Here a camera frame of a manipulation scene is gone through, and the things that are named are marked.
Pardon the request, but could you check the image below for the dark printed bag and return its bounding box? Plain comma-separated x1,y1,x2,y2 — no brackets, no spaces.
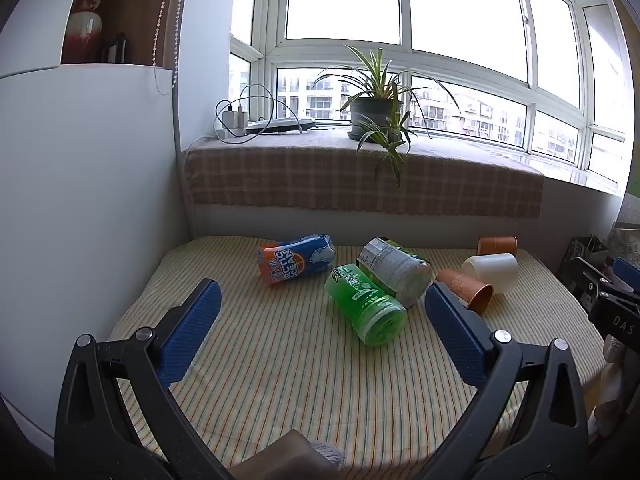
556,234,612,288

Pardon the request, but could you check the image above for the potted spider plant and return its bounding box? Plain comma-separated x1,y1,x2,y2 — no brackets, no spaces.
315,45,461,188

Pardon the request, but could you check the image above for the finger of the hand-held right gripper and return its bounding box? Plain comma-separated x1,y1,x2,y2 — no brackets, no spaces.
611,257,640,295
570,256,632,311

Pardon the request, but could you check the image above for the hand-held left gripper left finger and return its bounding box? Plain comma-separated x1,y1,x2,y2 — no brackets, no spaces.
55,279,227,472

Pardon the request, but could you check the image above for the white window frame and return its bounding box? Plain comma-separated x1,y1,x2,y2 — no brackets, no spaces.
229,0,632,196

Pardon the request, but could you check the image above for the green printed cup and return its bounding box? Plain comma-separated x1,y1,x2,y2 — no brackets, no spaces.
324,264,408,347

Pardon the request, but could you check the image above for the plaid windowsill cloth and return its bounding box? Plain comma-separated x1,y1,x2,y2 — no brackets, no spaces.
181,127,545,219

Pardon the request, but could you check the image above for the white cabinet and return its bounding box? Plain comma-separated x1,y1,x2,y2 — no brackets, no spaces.
0,0,193,443

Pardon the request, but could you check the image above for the grey patterned cloth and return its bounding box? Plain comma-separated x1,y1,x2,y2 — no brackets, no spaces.
613,221,640,262

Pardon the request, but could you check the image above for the red white vase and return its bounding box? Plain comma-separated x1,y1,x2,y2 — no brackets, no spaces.
66,0,113,65

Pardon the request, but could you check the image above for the white plastic cup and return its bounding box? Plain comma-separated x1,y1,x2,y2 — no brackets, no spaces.
460,253,519,295

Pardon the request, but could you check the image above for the orange blue printed cup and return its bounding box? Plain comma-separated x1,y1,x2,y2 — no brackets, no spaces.
257,233,337,287

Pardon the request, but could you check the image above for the white bead cord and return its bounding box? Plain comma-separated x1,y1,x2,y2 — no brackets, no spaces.
151,0,182,96

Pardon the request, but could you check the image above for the flat round black white device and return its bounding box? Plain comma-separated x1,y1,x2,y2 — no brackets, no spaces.
245,116,317,134

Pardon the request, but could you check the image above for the white power strip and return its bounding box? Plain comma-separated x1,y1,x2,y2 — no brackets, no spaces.
197,127,248,144

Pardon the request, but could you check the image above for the light patterned cloth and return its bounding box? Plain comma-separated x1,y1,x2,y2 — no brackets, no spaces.
587,336,640,441

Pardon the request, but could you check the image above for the orange plastic cup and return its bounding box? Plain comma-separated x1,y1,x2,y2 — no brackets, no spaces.
435,268,495,316
476,236,518,257

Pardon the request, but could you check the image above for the striped bed sheet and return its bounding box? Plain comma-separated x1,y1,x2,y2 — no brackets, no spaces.
107,235,606,472

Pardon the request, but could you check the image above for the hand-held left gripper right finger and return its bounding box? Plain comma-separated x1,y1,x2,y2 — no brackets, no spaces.
424,282,592,476

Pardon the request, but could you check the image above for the silver and green can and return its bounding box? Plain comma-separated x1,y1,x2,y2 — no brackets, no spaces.
356,237,433,309

